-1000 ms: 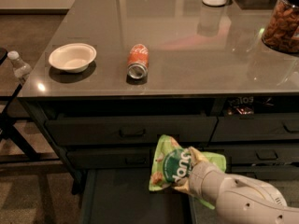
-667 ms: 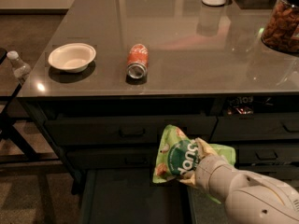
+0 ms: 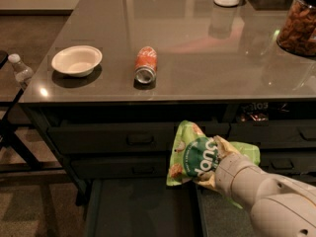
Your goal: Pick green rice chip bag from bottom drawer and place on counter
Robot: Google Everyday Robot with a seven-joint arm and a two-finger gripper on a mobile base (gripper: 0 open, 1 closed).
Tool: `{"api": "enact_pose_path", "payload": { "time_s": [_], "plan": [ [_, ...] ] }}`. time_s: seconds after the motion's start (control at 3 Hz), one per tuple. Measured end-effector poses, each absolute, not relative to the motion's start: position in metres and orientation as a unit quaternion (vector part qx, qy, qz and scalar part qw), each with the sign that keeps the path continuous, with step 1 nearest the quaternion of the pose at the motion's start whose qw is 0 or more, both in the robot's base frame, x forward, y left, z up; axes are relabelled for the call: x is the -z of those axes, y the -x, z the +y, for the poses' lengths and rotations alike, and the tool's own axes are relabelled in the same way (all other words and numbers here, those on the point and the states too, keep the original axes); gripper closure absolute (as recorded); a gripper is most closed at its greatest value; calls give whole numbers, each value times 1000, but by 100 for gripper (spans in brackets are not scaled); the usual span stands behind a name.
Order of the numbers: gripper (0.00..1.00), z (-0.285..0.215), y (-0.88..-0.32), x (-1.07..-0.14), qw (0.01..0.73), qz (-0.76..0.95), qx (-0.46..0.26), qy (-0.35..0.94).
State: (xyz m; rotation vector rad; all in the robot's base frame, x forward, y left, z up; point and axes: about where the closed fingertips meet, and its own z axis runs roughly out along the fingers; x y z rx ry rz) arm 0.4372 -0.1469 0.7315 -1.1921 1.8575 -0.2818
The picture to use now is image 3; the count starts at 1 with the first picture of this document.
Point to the middle left drawer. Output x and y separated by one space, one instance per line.
120 167

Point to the red soda can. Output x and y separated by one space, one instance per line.
146 65

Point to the white paper bowl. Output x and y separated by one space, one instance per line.
77 61

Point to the open bottom left drawer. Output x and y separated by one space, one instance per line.
143 207

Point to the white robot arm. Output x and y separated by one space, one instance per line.
278 206

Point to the clear plastic water bottle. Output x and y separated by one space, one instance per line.
22 72

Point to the dark snack bag in drawer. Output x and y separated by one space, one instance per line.
254 111

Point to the middle right drawer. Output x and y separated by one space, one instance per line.
288 163

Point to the dark counter cabinet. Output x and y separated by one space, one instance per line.
210 61

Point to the top right drawer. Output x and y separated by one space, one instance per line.
276 134

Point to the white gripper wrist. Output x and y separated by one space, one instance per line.
229 174

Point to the bottom right drawer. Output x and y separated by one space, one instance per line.
303 178

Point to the top left drawer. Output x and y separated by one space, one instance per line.
102 138

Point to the glass jar of snacks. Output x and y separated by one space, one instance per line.
298 34

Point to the green rice chip bag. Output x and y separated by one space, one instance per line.
193 154

